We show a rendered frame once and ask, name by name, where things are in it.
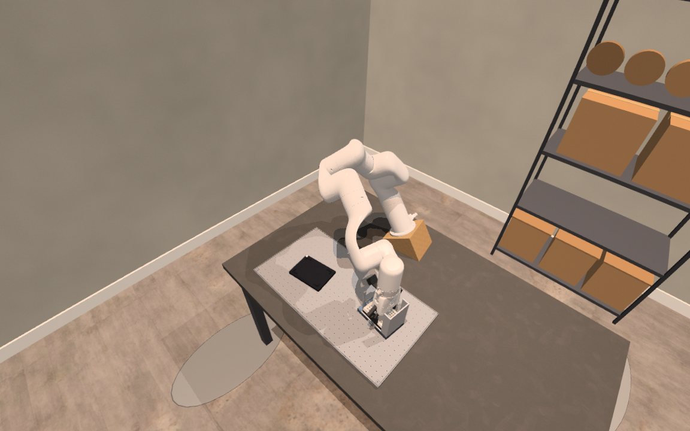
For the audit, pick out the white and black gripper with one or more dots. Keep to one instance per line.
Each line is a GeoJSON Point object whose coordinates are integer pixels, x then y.
{"type": "Point", "coordinates": [382, 305]}

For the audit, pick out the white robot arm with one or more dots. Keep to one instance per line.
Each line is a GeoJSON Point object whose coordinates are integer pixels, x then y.
{"type": "Point", "coordinates": [338, 179]}

